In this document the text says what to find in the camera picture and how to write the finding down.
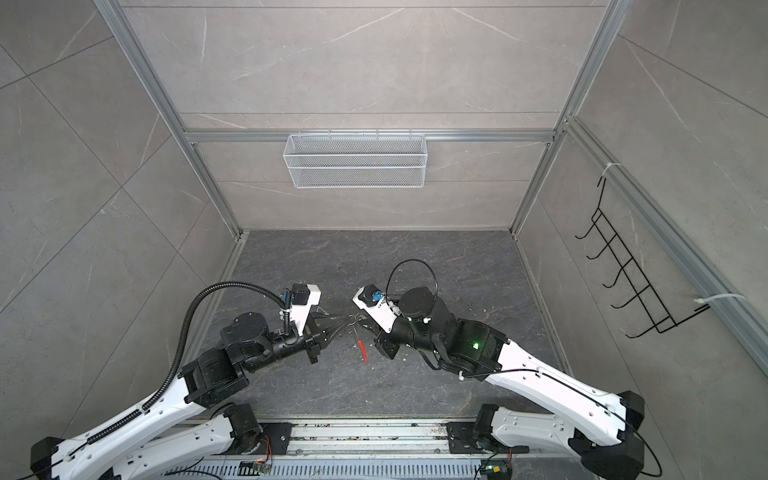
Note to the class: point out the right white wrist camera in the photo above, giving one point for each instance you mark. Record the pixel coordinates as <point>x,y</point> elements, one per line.
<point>373,302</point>

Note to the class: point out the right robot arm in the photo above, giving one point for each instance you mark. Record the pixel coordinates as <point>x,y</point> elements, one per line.
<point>599,428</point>

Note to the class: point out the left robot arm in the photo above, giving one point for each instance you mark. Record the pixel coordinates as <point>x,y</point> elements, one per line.
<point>190,418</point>

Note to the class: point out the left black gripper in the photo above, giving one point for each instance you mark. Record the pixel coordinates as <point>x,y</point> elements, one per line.
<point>316,323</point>

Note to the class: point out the white wire mesh basket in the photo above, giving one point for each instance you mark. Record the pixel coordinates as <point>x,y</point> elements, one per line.
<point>363,160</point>

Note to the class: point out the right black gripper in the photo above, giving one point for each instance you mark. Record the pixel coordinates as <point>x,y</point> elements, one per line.
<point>388,347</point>

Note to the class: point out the black wire hook rack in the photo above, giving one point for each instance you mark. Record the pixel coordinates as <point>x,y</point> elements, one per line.
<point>629,270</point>

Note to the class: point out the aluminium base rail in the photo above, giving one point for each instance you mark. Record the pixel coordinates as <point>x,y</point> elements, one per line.
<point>377,449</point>

